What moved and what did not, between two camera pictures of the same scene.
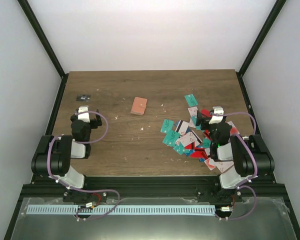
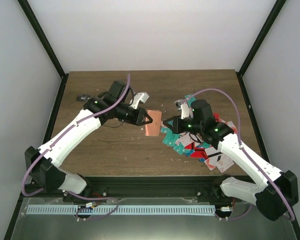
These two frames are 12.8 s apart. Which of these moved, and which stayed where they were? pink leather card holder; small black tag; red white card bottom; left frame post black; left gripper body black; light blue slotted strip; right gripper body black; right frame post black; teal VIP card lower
Moved: right gripper body black; left gripper body black; pink leather card holder
Stayed: red white card bottom; light blue slotted strip; teal VIP card lower; left frame post black; small black tag; right frame post black
